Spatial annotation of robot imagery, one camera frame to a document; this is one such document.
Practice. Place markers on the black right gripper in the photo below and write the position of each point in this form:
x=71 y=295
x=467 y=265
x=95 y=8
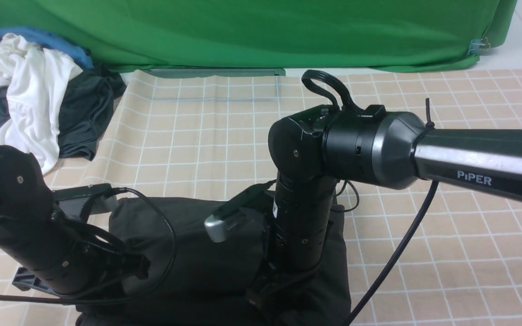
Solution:
x=275 y=292

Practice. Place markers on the dark gray garment in pile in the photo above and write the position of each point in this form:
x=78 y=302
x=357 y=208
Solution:
x=86 y=111

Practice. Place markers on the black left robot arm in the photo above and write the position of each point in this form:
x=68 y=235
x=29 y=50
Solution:
x=28 y=204

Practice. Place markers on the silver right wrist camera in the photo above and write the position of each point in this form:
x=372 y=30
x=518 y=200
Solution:
x=252 y=204

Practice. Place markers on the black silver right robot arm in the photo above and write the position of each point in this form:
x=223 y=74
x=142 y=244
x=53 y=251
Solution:
x=316 y=148

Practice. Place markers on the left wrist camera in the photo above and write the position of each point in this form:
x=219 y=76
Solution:
x=78 y=203

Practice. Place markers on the blue garment in pile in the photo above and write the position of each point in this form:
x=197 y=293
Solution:
x=39 y=40

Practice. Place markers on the teal binder clip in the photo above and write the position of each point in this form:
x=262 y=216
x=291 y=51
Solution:
x=477 y=46

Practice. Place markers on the green backdrop cloth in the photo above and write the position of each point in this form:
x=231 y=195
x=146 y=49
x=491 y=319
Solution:
x=390 y=35

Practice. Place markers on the dark gray long-sleeve shirt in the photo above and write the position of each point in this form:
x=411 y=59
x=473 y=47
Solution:
x=207 y=282

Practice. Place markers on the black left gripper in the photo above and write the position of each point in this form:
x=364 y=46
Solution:
x=61 y=262

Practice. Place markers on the white garment in pile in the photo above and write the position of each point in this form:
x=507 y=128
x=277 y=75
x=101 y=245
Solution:
x=36 y=80

